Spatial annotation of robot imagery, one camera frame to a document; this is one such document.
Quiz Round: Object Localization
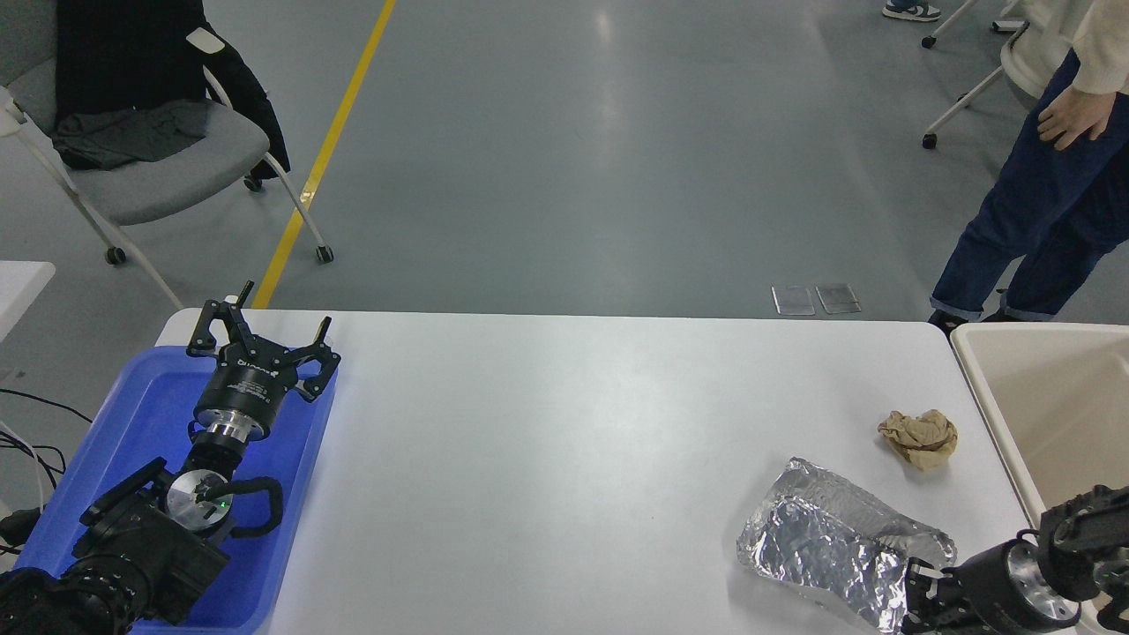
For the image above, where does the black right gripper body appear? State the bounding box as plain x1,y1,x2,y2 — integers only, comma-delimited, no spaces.
948,542,1037,635

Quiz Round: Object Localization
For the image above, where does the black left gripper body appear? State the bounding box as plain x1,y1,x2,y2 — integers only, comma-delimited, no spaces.
194,349,301,430

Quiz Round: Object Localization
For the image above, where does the foil tray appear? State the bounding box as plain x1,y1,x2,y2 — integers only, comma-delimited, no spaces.
736,457,958,634

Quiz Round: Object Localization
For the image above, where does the person's hand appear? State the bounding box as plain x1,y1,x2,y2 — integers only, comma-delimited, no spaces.
1037,86,1117,151

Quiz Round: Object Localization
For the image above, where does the blue plastic tray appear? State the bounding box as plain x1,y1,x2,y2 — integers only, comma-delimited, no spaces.
13,346,339,634

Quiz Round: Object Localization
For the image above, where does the crumpled tan paper ball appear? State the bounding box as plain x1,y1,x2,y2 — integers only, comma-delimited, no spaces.
878,409,959,472

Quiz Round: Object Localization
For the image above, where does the white side table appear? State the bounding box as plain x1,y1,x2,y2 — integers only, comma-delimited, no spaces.
0,261,56,345

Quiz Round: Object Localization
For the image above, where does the dark grey folded cloth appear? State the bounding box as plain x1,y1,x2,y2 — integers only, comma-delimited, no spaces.
51,99,213,171

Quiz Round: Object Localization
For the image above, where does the large pale bin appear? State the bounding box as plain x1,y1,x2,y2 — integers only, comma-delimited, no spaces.
951,322,1129,635

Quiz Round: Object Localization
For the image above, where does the black plug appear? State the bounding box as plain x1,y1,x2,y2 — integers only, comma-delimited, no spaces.
0,507,43,555

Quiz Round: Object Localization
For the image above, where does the black jacket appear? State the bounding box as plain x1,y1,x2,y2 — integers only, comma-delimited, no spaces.
53,0,290,182

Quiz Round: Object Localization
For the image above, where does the white office chair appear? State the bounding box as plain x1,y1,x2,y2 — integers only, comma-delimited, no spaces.
921,19,1046,149
921,0,1026,49

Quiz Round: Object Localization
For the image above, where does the grey chair with white frame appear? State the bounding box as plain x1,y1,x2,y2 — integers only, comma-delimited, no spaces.
0,0,334,311

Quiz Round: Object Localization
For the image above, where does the black cable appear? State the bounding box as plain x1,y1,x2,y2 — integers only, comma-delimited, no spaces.
0,388,93,425
0,430,68,491

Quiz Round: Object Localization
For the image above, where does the white cable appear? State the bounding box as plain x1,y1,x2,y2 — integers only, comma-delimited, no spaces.
0,420,47,512

